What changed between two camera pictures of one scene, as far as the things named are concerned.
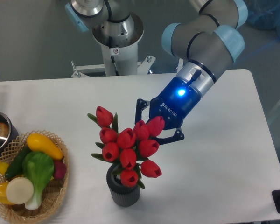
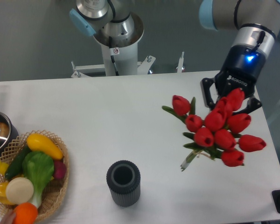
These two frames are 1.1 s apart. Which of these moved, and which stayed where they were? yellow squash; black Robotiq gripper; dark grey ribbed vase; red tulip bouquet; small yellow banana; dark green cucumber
Moved: red tulip bouquet; black Robotiq gripper
Stayed: dark grey ribbed vase; small yellow banana; yellow squash; dark green cucumber
